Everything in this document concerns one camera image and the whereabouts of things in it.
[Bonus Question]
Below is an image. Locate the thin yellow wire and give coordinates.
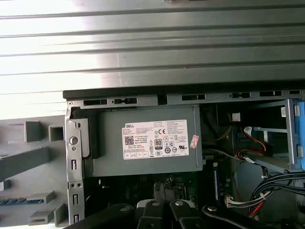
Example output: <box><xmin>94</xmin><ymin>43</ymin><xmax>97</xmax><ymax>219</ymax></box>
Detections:
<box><xmin>213</xmin><ymin>119</ymin><xmax>234</xmax><ymax>146</ymax></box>

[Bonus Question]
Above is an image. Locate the grey power supply unit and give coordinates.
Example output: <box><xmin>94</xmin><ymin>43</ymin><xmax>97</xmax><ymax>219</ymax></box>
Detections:
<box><xmin>71</xmin><ymin>106</ymin><xmax>203</xmax><ymax>178</ymax></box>

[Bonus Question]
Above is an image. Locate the grey parts rack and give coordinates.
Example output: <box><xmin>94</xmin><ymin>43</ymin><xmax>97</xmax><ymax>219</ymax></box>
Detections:
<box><xmin>0</xmin><ymin>118</ymin><xmax>70</xmax><ymax>226</ymax></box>

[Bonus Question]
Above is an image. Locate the black open PC case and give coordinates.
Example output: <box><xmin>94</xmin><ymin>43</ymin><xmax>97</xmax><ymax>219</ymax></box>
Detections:
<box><xmin>62</xmin><ymin>87</ymin><xmax>305</xmax><ymax>229</ymax></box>

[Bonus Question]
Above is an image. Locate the grey metal drive cage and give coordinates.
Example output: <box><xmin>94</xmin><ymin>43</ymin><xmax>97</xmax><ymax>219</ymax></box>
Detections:
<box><xmin>238</xmin><ymin>99</ymin><xmax>298</xmax><ymax>173</ymax></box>

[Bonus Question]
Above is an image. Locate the blue RAM stick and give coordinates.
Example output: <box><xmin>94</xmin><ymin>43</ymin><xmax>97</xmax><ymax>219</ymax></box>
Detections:
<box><xmin>214</xmin><ymin>164</ymin><xmax>220</xmax><ymax>201</ymax></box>
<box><xmin>0</xmin><ymin>198</ymin><xmax>47</xmax><ymax>207</ymax></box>

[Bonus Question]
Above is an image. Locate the white board connector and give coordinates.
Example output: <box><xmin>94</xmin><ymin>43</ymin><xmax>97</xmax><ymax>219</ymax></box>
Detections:
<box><xmin>224</xmin><ymin>193</ymin><xmax>235</xmax><ymax>208</ymax></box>

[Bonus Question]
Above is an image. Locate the black cable bundle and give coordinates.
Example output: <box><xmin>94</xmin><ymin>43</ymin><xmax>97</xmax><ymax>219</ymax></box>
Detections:
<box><xmin>247</xmin><ymin>173</ymin><xmax>305</xmax><ymax>217</ymax></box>

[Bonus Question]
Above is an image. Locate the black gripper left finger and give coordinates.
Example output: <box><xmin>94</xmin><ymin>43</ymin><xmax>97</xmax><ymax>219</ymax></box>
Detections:
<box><xmin>69</xmin><ymin>199</ymin><xmax>168</xmax><ymax>229</ymax></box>

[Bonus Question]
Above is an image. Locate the blue plastic drive latch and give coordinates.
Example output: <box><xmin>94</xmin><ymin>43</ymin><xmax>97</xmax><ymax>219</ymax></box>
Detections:
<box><xmin>293</xmin><ymin>99</ymin><xmax>305</xmax><ymax>171</ymax></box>

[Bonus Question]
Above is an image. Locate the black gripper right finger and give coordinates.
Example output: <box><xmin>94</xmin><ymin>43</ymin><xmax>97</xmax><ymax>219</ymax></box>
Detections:
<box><xmin>169</xmin><ymin>200</ymin><xmax>272</xmax><ymax>229</ymax></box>

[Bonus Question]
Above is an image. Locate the red black twisted wire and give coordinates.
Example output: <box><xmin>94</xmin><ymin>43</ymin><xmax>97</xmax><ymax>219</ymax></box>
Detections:
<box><xmin>236</xmin><ymin>127</ymin><xmax>270</xmax><ymax>162</ymax></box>

